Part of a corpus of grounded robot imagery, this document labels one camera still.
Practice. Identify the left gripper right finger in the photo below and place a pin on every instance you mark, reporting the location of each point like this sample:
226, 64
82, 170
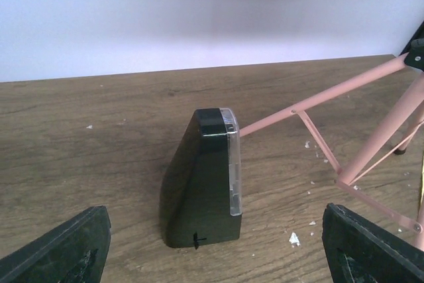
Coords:
358, 250

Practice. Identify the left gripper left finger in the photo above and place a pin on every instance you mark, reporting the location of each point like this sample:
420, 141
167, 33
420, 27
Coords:
74, 251

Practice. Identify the yellow sheet music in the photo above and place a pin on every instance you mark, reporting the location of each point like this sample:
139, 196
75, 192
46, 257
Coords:
420, 192

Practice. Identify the black metronome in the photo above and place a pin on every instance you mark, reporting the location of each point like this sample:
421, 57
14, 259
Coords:
194, 205

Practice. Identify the pink music stand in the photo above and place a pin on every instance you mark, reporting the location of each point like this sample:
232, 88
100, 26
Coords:
288, 181

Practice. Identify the right black frame post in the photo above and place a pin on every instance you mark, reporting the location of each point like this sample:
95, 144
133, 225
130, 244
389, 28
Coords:
419, 33

